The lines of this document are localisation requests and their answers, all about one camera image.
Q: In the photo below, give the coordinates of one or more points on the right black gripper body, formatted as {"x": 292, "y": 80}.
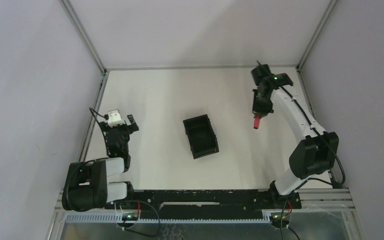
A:
{"x": 263, "y": 104}

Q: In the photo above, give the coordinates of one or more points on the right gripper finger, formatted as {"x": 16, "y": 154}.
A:
{"x": 265, "y": 113}
{"x": 254, "y": 102}

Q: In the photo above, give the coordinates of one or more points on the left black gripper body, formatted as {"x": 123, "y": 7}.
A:
{"x": 122, "y": 128}

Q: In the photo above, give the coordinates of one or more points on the red handled screwdriver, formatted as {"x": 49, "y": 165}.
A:
{"x": 256, "y": 121}

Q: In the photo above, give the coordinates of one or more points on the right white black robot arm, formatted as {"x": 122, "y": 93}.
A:
{"x": 316, "y": 149}

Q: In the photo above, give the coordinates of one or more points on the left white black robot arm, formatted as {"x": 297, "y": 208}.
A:
{"x": 87, "y": 184}

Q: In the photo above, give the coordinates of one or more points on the black plastic bin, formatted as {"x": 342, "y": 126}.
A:
{"x": 201, "y": 136}

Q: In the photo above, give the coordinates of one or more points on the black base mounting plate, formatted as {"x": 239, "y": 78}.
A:
{"x": 217, "y": 204}

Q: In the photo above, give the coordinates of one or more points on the left controller board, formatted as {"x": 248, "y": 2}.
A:
{"x": 129, "y": 217}

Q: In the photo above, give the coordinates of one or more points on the controller board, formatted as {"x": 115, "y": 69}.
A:
{"x": 278, "y": 217}
{"x": 129, "y": 217}

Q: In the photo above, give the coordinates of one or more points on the right controller board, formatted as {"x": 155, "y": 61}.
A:
{"x": 278, "y": 217}

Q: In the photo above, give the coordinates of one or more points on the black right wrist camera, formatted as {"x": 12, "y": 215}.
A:
{"x": 260, "y": 72}

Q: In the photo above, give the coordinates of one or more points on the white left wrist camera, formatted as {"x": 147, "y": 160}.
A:
{"x": 114, "y": 118}

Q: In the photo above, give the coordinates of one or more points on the aluminium left frame rail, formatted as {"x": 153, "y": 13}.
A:
{"x": 91, "y": 121}

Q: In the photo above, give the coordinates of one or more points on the aluminium frame rail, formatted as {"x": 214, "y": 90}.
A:
{"x": 109, "y": 69}
{"x": 91, "y": 121}
{"x": 308, "y": 99}

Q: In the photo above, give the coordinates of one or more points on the aluminium back frame rail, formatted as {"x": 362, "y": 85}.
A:
{"x": 109, "y": 69}

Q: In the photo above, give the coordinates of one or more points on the white slotted cable duct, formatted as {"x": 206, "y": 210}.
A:
{"x": 112, "y": 218}

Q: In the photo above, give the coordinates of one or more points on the aluminium right frame rail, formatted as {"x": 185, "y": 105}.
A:
{"x": 308, "y": 99}

